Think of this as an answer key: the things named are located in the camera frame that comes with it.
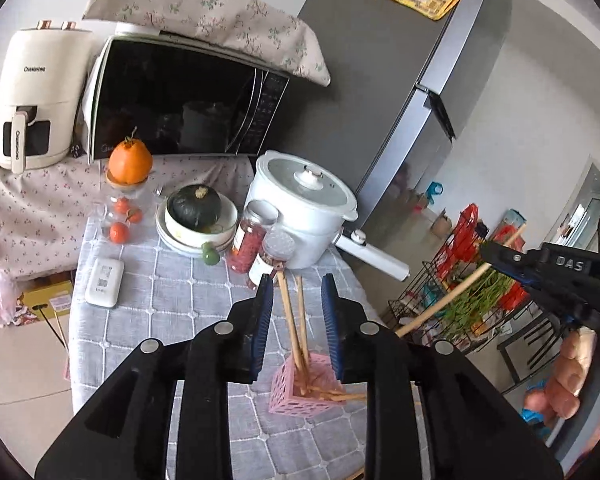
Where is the black wire basket rack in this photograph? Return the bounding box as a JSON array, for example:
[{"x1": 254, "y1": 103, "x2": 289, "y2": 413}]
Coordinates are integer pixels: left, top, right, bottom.
[{"x1": 387, "y1": 205, "x2": 536, "y2": 351}]

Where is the white air fryer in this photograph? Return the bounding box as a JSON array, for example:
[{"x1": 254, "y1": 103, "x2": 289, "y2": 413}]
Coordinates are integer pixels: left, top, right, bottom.
[{"x1": 0, "y1": 21, "x2": 97, "y2": 175}]

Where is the dark grey refrigerator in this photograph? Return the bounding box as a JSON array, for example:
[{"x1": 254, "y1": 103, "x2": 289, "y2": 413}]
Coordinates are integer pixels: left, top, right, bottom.
[{"x1": 275, "y1": 0, "x2": 508, "y2": 241}]

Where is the floral dust cover cloth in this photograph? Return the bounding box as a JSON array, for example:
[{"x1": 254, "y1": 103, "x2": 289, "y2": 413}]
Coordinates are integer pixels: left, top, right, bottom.
[{"x1": 82, "y1": 0, "x2": 332, "y2": 87}]

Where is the thin black cable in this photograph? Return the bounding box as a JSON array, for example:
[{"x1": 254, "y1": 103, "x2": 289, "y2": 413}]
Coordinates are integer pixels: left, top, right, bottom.
[{"x1": 35, "y1": 305, "x2": 71, "y2": 356}]

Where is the glass door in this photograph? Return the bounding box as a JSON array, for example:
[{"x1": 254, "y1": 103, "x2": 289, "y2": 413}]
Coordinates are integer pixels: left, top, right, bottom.
[{"x1": 545, "y1": 155, "x2": 600, "y2": 251}]

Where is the pink perforated utensil holder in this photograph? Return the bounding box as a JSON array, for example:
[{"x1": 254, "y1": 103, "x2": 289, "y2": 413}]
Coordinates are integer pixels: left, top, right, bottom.
[{"x1": 269, "y1": 352, "x2": 371, "y2": 418}]

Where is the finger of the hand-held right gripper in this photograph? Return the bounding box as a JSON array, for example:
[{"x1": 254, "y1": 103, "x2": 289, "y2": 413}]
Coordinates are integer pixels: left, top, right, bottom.
[
  {"x1": 500, "y1": 260, "x2": 600, "y2": 331},
  {"x1": 479, "y1": 240, "x2": 548, "y2": 273}
]

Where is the person's right hand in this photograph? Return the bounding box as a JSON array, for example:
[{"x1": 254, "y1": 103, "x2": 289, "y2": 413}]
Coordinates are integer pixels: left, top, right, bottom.
[{"x1": 524, "y1": 327, "x2": 600, "y2": 431}]

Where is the red plastic bag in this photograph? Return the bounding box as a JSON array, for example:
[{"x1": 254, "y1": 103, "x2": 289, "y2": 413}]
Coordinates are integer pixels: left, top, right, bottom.
[{"x1": 437, "y1": 203, "x2": 488, "y2": 281}]

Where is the white plate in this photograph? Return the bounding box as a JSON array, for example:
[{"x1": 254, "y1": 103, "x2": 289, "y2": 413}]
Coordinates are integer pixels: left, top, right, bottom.
[{"x1": 155, "y1": 205, "x2": 241, "y2": 257}]

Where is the brown cardboard box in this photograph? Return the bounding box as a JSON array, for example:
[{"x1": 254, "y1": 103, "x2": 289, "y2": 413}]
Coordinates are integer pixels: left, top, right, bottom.
[{"x1": 430, "y1": 210, "x2": 455, "y2": 238}]

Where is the glass jar with wooden lid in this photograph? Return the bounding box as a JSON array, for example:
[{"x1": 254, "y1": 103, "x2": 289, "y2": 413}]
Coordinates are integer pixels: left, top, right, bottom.
[{"x1": 102, "y1": 170, "x2": 156, "y2": 206}]

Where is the white ceramic bowl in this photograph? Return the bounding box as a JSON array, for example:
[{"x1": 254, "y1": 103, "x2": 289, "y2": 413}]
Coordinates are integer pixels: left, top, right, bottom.
[{"x1": 164, "y1": 195, "x2": 240, "y2": 248}]

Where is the blue plastic stool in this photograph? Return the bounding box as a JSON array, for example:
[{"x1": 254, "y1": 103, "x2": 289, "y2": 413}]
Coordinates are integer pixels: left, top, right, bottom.
[{"x1": 522, "y1": 407, "x2": 551, "y2": 428}]

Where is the black microwave oven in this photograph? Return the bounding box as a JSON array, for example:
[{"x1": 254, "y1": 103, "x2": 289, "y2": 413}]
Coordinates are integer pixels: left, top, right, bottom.
[{"x1": 80, "y1": 34, "x2": 291, "y2": 163}]

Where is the floral pink tablecloth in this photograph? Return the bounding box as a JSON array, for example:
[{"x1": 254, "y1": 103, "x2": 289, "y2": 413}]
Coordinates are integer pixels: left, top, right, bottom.
[{"x1": 0, "y1": 152, "x2": 256, "y2": 286}]

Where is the grey checked tablecloth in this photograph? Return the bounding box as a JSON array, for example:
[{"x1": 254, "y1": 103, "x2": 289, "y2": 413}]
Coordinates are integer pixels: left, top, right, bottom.
[{"x1": 69, "y1": 230, "x2": 431, "y2": 480}]

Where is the white pocket router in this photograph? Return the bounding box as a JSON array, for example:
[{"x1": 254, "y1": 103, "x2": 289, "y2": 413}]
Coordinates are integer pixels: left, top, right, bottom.
[{"x1": 85, "y1": 257, "x2": 125, "y2": 308}]

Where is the jar of red berries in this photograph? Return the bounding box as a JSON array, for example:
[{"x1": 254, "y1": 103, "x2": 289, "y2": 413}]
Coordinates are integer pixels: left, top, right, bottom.
[{"x1": 228, "y1": 200, "x2": 279, "y2": 275}]

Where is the black chair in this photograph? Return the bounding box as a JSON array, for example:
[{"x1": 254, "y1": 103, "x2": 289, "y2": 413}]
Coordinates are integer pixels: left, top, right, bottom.
[{"x1": 497, "y1": 310, "x2": 571, "y2": 386}]

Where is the jar of brown spice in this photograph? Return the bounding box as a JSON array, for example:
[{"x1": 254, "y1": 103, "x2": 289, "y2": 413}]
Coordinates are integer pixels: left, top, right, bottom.
[{"x1": 248, "y1": 230, "x2": 296, "y2": 291}]

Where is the bunch of bamboo chopsticks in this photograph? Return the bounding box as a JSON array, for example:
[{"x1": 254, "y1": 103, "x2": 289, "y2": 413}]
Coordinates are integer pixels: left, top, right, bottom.
[{"x1": 275, "y1": 270, "x2": 368, "y2": 403}]

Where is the bunch of green vegetables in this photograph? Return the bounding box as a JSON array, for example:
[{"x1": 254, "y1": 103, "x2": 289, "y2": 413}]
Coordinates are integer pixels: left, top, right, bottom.
[{"x1": 442, "y1": 270, "x2": 518, "y2": 346}]

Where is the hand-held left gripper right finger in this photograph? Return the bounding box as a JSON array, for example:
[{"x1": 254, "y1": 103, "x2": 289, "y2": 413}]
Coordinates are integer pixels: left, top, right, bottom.
[{"x1": 321, "y1": 274, "x2": 563, "y2": 480}]

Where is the dark green squash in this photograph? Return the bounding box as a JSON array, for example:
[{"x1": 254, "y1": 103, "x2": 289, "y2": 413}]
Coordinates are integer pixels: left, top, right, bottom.
[{"x1": 167, "y1": 185, "x2": 222, "y2": 228}]

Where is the yellow cardboard box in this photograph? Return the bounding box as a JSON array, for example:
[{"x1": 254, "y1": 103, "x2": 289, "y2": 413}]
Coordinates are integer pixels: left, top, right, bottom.
[{"x1": 17, "y1": 270, "x2": 76, "y2": 328}]

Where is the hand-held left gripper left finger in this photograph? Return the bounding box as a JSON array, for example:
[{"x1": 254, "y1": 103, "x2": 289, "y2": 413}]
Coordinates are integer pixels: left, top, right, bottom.
[{"x1": 35, "y1": 274, "x2": 276, "y2": 480}]

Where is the white electric cooking pot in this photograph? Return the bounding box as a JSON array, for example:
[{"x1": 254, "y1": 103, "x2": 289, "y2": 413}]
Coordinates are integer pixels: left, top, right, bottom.
[{"x1": 242, "y1": 150, "x2": 411, "y2": 282}]

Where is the single bamboo chopstick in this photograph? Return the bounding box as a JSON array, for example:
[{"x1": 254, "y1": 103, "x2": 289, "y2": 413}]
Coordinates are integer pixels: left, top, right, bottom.
[{"x1": 395, "y1": 225, "x2": 528, "y2": 338}]

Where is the large orange fruit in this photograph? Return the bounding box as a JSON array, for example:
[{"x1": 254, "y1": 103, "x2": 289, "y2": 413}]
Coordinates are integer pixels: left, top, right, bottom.
[{"x1": 107, "y1": 135, "x2": 153, "y2": 185}]

